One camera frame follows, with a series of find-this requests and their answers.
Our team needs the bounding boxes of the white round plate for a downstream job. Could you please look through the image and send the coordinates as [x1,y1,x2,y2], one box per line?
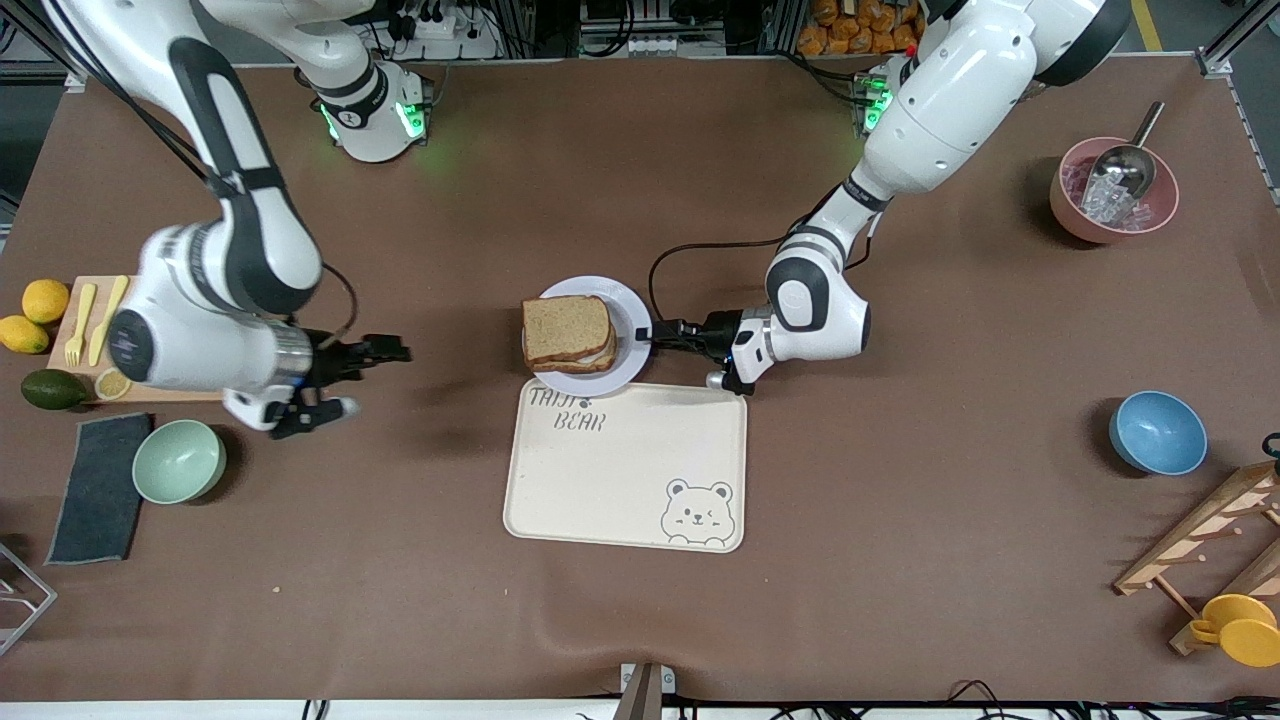
[523,276,653,397]

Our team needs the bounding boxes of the brown bread slice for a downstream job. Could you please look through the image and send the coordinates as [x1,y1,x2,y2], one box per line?
[521,295,613,366]
[525,335,619,376]

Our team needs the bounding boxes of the cream tray with bear print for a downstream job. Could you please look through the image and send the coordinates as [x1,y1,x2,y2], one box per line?
[502,380,749,554]

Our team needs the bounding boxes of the mint green bowl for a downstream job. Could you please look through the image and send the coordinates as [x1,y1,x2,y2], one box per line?
[132,419,227,505]

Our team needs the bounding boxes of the yellow plastic knife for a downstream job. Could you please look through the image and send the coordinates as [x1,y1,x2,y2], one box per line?
[88,275,131,368]

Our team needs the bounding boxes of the yellow plastic fork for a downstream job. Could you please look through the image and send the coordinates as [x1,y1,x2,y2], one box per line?
[64,283,98,368]

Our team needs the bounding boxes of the wooden cutting board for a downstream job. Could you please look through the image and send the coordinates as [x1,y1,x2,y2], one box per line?
[47,275,226,404]

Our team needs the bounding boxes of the dark grey cloth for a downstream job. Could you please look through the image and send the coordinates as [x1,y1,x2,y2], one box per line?
[45,412,154,566]

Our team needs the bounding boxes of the green avocado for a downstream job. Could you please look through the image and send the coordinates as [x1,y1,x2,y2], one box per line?
[20,369,89,412]

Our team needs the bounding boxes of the yellow lemon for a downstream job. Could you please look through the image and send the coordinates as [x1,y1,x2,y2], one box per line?
[0,315,50,355]
[22,279,71,325]

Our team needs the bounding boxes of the white power strip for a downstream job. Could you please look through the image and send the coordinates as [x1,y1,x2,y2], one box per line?
[385,0,501,61]

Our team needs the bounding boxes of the orange packet pile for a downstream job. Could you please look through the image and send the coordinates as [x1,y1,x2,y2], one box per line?
[797,0,926,56]

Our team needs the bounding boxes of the pink bowl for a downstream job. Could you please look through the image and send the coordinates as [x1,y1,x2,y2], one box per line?
[1049,137,1180,245]

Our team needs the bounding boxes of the clear ice cube pile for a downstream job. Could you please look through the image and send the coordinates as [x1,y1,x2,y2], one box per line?
[1062,160,1151,227]

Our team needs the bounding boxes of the metal scoop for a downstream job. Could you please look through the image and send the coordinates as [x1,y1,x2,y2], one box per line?
[1085,101,1166,201]

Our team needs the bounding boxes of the blue bowl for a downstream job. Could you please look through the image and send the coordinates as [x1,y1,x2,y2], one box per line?
[1108,390,1209,476]

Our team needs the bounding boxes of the wooden rack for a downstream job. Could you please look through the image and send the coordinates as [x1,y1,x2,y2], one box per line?
[1113,460,1280,656]

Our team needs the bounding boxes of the yellow cup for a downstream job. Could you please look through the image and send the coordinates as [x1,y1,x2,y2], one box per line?
[1188,594,1280,668]

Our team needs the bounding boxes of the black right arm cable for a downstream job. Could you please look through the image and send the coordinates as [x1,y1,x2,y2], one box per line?
[320,262,359,349]

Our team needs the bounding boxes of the black base cable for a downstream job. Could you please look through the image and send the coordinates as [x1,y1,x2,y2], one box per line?
[785,50,866,106]

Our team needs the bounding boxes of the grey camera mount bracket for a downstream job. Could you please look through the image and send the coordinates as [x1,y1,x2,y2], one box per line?
[612,662,677,720]

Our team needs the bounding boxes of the metal wire basket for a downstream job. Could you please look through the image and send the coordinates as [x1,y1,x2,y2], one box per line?
[0,543,58,658]

